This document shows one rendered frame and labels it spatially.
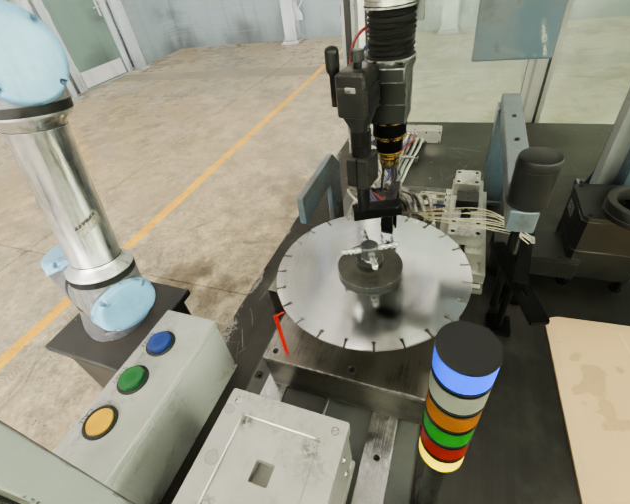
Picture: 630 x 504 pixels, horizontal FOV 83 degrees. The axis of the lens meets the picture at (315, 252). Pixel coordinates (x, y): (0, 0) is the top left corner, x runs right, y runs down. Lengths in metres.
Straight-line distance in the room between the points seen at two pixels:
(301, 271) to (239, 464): 0.31
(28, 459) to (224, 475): 0.23
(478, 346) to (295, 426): 0.32
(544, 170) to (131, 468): 0.71
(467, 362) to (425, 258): 0.39
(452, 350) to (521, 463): 0.45
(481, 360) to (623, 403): 0.55
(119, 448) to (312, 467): 0.27
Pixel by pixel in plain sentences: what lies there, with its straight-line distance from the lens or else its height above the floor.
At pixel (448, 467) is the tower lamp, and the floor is 0.98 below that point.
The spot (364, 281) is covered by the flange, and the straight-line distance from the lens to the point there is 0.59.
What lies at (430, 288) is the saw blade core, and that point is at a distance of 0.60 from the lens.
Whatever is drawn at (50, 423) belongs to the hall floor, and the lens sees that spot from 2.02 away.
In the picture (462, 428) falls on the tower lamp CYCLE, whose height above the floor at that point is 1.07.
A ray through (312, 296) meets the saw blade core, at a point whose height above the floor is 0.95.
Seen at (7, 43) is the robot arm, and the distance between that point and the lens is 0.62.
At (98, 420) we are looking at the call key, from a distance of 0.66.
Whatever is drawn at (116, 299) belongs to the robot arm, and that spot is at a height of 0.95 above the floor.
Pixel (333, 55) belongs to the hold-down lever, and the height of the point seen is 1.27.
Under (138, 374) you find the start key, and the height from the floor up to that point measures 0.91.
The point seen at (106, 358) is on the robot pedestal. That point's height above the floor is 0.75.
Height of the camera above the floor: 1.38
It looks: 41 degrees down
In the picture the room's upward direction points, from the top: 10 degrees counter-clockwise
